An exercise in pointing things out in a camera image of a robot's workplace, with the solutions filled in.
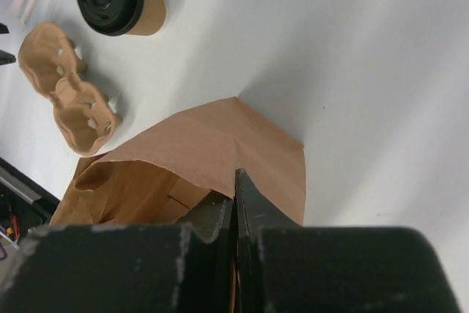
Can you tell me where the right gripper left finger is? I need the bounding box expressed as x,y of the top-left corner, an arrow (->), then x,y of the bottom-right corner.
1,192 -> 233,312

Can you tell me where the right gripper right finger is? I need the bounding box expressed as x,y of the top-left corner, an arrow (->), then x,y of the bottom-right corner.
234,170 -> 459,312

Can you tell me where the brown paper bag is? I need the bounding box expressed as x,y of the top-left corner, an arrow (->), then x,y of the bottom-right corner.
51,97 -> 306,225

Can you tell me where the brown pulp cup carrier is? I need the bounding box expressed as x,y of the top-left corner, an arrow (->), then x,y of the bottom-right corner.
18,22 -> 121,157

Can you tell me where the single brown paper cup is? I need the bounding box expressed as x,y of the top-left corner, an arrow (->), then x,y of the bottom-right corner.
127,0 -> 166,36

